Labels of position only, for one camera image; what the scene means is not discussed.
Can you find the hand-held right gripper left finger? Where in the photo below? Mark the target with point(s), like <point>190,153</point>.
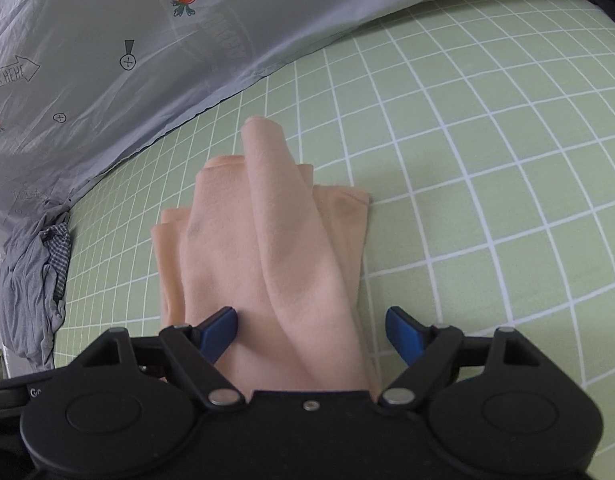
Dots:
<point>220,335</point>

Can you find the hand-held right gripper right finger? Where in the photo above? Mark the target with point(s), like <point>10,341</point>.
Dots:
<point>402,335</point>

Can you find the peach long-sleeve shirt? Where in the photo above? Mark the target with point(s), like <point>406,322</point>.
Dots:
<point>267,260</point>

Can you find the light grey garment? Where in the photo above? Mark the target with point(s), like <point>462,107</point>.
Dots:
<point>22,290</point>

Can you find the checked cloth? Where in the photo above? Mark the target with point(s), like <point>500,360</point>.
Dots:
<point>57,255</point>

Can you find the green grid cutting mat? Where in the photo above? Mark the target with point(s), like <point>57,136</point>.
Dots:
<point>487,160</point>

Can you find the grey carrot-print cloth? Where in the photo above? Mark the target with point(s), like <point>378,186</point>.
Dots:
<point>112,35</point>

